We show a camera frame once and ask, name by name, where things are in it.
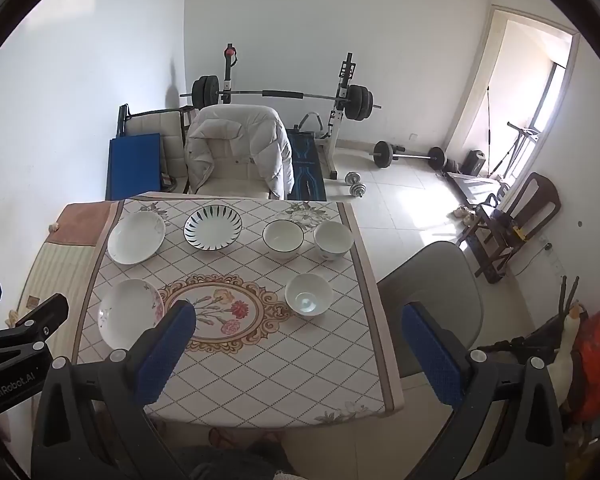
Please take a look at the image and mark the white plate pink flowers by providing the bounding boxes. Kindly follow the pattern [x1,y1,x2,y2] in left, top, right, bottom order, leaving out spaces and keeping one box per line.
[97,278,164,350]

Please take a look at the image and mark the white plate grey flowers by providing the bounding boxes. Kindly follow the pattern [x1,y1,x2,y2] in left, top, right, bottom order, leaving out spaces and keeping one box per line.
[107,211,166,266]

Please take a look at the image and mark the blue leaf pattern plate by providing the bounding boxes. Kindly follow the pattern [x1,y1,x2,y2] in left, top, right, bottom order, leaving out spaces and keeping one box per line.
[183,205,242,252]

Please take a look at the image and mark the white bowl pink flowers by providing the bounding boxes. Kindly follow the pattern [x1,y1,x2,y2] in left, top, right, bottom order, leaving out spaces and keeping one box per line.
[285,273,334,318]

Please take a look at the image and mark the white bowl black rim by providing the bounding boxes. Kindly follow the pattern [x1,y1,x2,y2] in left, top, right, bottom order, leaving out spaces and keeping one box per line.
[262,220,304,259]

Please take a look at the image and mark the white bowl blue rim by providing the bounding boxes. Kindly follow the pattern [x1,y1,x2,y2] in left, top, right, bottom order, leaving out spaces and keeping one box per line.
[314,221,354,261]

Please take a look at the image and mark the beige striped bed cover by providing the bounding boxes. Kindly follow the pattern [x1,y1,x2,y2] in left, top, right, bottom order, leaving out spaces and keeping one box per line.
[5,200,120,362]

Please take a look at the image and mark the orange red bag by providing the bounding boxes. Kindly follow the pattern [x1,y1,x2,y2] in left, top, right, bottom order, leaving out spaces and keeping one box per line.
[567,311,600,424]

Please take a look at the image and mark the grey office chair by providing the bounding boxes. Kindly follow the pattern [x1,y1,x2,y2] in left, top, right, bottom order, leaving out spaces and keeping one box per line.
[377,240,483,378]

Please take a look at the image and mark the dark wooden chair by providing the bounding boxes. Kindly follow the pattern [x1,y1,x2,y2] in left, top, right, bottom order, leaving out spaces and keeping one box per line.
[457,172,562,282]

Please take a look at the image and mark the blue folded mat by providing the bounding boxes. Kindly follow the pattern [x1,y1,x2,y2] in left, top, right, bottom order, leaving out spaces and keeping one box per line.
[106,133,161,200]

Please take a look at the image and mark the floral diamond pattern tablecloth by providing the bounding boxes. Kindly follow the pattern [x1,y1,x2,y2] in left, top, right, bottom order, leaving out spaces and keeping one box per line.
[76,195,404,429]

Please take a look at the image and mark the cream padded chair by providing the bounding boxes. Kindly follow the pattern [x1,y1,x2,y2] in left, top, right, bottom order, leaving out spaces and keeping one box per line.
[187,104,286,202]

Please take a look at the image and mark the white puffer jacket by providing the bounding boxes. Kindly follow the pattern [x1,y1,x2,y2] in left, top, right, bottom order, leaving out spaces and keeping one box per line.
[183,103,295,201]

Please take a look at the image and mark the chrome dumbbell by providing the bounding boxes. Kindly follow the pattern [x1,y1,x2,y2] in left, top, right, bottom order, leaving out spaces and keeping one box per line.
[343,171,366,198]

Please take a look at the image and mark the blue black exercise mat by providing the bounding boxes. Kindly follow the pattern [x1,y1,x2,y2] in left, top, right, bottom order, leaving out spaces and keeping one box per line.
[287,129,327,202]

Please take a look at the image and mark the barbell on floor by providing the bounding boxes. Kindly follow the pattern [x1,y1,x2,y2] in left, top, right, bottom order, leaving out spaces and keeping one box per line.
[372,141,446,171]

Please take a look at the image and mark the white weight bench rack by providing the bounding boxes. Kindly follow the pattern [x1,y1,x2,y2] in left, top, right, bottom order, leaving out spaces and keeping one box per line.
[221,42,355,180]

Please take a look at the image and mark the barbell on rack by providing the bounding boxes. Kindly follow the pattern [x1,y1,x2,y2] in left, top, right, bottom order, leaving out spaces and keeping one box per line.
[181,75,382,122]

